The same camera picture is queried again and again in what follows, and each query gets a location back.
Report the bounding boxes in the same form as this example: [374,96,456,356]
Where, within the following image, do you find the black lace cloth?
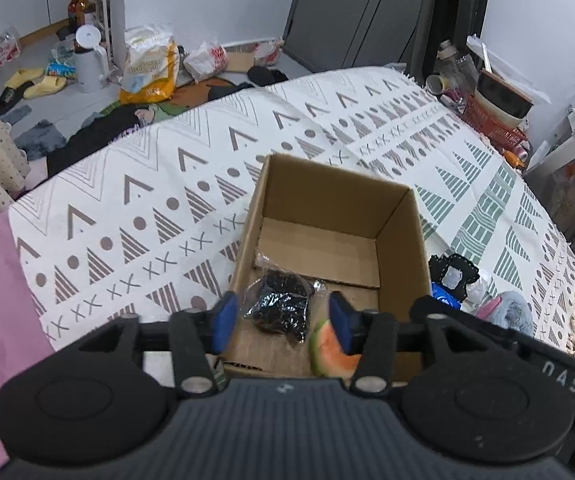
[427,254,481,301]

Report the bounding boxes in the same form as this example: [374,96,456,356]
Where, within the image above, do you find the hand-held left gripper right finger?
[327,291,501,396]

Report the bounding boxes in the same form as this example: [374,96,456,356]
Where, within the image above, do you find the black slipper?
[0,86,28,116]

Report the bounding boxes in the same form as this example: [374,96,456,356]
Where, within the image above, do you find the watermelon slice toy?
[309,319,364,378]

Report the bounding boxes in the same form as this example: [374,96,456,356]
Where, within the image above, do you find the white desk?
[522,110,575,261]

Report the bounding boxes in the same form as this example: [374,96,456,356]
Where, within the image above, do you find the black socks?
[246,65,291,87]

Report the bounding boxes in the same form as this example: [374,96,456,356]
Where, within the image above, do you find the white plastic-wrapped bundle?
[462,267,493,311]

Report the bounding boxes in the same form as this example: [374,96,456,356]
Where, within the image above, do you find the small grey cloth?
[0,104,31,126]

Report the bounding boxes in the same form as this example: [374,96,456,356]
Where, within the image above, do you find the yellow slipper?
[5,67,46,91]
[22,75,68,100]

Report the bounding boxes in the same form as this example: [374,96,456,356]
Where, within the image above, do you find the paper cup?
[425,74,451,96]

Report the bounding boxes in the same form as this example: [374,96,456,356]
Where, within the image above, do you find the blue white packet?
[430,281,463,311]

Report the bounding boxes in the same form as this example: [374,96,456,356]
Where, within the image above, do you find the beige bowl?
[475,95,528,133]

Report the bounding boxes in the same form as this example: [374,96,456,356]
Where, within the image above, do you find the grey pink fluffy slipper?
[475,290,535,338]

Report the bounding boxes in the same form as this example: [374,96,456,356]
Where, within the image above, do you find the flat cardboard piece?
[222,45,263,73]

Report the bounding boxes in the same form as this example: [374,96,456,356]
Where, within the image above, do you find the white patterned blanket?
[8,62,575,366]

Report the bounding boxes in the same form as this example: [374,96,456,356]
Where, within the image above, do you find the white kettle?
[74,24,111,93]

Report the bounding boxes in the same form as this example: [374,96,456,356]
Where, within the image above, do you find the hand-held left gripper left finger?
[74,292,241,398]

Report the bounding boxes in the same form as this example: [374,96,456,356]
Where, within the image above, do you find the brown bottle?
[68,0,96,36]

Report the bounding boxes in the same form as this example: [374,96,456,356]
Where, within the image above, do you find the blue snack packet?
[46,60,78,81]

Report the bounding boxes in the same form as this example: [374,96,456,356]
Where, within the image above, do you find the bagged black mesh scrubber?
[242,255,325,346]

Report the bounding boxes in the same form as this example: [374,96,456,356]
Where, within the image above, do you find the yellow white rice bag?
[119,25,181,106]

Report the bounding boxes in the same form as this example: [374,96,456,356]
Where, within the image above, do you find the green cloth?
[102,101,203,123]

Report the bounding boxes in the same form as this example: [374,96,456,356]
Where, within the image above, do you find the clear plastic bottle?
[437,40,478,78]

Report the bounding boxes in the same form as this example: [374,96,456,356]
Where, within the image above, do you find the white storage rack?
[95,0,118,71]

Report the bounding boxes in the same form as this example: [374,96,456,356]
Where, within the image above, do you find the brown cardboard box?
[212,152,433,386]

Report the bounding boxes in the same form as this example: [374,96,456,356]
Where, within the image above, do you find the crumpled red white wrapper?
[252,40,284,67]

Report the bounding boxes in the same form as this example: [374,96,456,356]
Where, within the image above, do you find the red plastic basket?
[460,94,531,153]

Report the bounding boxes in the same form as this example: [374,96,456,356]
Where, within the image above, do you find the pack of water bottles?
[0,27,22,71]

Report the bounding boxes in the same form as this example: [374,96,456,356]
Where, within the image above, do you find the black bowl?
[475,70,535,118]

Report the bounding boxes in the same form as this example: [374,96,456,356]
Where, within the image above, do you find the black clothes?
[45,105,156,178]

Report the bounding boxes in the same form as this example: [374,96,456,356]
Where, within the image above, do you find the white red plastic bag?
[182,40,229,83]

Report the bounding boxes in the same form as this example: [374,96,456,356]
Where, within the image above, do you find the dark grey panels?
[282,0,491,81]

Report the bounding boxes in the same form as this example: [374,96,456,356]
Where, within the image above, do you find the brown cloth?
[170,76,241,110]

